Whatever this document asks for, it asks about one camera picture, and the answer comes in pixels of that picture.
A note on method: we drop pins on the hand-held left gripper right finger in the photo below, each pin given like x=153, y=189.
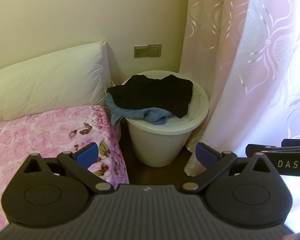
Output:
x=205, y=155

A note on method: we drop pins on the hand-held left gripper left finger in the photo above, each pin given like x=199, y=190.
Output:
x=86, y=155

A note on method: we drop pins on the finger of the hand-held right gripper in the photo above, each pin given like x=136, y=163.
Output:
x=255, y=149

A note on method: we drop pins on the white plastic bucket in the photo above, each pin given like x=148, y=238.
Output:
x=162, y=142

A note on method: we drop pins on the black garment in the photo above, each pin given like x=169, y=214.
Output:
x=155, y=93

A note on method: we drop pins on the clear plastic bottle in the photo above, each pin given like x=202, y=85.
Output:
x=193, y=165

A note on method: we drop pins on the pink floral blanket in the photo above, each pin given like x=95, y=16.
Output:
x=45, y=135

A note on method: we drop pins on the blue garment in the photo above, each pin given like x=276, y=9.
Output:
x=140, y=112

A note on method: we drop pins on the white pillow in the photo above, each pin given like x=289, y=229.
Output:
x=47, y=80

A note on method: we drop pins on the pink sheer curtain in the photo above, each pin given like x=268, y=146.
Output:
x=272, y=62

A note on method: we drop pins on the pink patterned curtain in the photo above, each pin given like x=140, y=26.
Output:
x=210, y=45

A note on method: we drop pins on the metal wall socket plate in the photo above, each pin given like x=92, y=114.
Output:
x=147, y=50

